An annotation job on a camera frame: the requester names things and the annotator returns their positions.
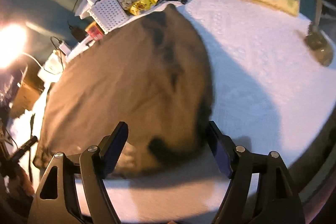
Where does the olive brown printed garment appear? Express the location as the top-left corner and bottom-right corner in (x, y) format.
(33, 4), (214, 176)

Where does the left hand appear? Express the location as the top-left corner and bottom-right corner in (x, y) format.
(7, 165), (35, 200)

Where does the white desk lamp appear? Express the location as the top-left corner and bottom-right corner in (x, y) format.
(0, 24), (27, 69)

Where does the red tin can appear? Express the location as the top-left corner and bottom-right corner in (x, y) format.
(85, 21), (105, 41)

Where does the white perforated plastic basket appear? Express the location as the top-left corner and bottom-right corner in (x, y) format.
(88, 0), (129, 34)

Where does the yellow snack packet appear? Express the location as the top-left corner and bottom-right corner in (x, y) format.
(128, 0), (158, 16)

